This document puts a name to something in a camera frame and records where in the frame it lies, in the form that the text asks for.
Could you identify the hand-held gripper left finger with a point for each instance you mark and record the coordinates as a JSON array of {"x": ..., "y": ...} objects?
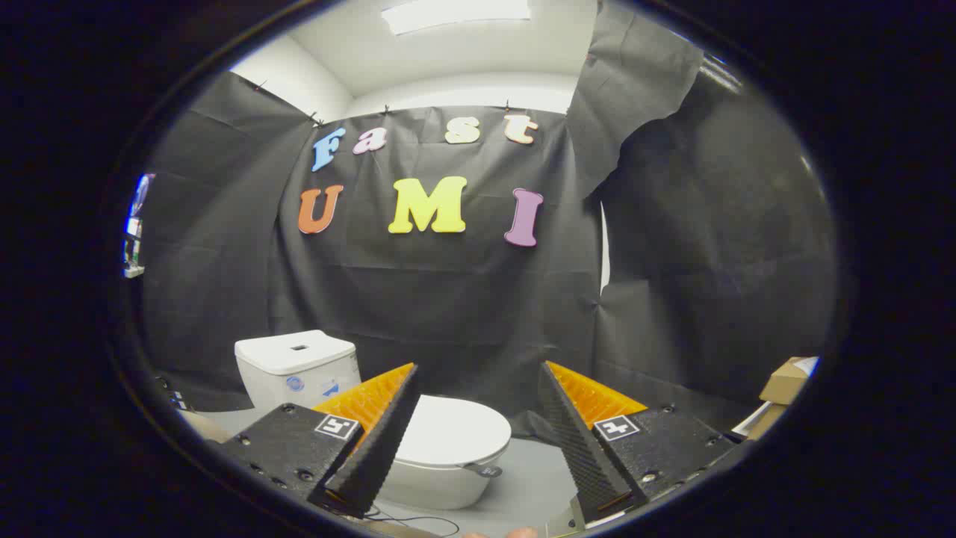
[{"x": 377, "y": 448}]

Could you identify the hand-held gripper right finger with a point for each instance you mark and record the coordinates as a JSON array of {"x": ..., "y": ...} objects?
[{"x": 579, "y": 448}]

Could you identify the white toilet bowl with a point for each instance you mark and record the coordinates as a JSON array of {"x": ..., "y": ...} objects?
[{"x": 433, "y": 486}]

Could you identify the white toilet tank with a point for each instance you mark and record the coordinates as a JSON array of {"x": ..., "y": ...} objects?
[{"x": 291, "y": 351}]

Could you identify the black backdrop cloth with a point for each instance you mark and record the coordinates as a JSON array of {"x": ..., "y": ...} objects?
[{"x": 448, "y": 299}]

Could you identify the cardboard box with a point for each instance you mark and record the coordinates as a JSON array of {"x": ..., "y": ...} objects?
[{"x": 784, "y": 382}]

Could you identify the ceiling light panel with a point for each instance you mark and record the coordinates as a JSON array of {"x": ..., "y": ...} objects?
[{"x": 455, "y": 13}]

